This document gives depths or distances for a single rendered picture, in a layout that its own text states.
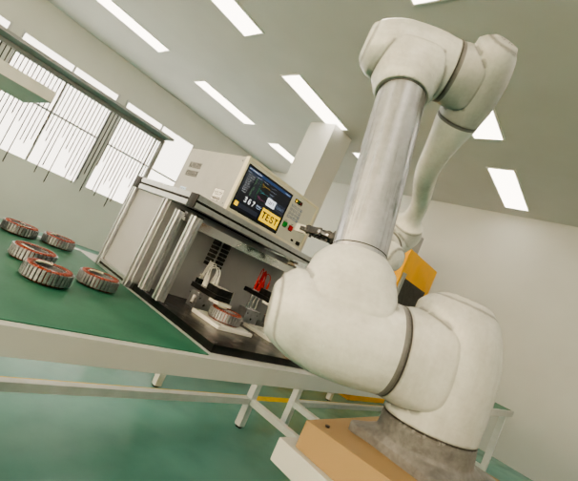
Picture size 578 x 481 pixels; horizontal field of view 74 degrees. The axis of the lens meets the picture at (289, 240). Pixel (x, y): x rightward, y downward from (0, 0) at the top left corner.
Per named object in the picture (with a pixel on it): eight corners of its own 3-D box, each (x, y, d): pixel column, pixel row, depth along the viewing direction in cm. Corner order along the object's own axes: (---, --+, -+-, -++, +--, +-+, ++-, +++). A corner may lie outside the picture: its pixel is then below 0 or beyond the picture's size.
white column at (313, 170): (259, 343, 553) (351, 139, 584) (238, 338, 520) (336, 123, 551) (238, 328, 587) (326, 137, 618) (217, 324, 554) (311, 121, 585)
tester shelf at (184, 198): (314, 271, 168) (318, 261, 168) (193, 207, 118) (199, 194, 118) (250, 245, 197) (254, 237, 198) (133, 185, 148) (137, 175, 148)
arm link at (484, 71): (475, 115, 96) (424, 95, 96) (525, 40, 84) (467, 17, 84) (484, 138, 87) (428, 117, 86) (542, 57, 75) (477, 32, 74)
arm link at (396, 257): (348, 266, 127) (372, 253, 135) (389, 282, 116) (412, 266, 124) (348, 237, 122) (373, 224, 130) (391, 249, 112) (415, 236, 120)
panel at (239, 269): (261, 321, 174) (288, 261, 177) (131, 282, 126) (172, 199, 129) (259, 320, 175) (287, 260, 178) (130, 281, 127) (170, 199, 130)
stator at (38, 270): (77, 293, 93) (84, 279, 93) (30, 284, 83) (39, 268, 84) (54, 276, 99) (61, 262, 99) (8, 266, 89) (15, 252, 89)
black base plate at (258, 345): (340, 375, 141) (341, 369, 142) (210, 352, 95) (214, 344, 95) (258, 324, 173) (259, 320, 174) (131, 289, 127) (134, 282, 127)
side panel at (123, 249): (132, 288, 128) (175, 201, 131) (124, 286, 126) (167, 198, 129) (101, 264, 147) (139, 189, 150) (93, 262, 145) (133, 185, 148)
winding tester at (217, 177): (299, 251, 162) (319, 207, 164) (225, 210, 130) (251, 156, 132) (242, 230, 188) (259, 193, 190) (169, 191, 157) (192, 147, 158)
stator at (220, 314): (245, 330, 125) (250, 320, 125) (220, 324, 117) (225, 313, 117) (225, 317, 132) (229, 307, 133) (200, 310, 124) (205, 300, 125)
